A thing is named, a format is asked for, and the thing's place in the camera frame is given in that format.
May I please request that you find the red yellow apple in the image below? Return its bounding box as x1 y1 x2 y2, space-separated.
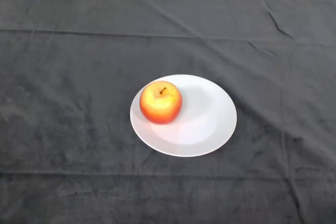
139 81 183 125

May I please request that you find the white round plate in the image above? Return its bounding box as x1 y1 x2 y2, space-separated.
130 74 238 158

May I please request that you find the black table cloth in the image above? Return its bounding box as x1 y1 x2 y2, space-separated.
0 0 336 224

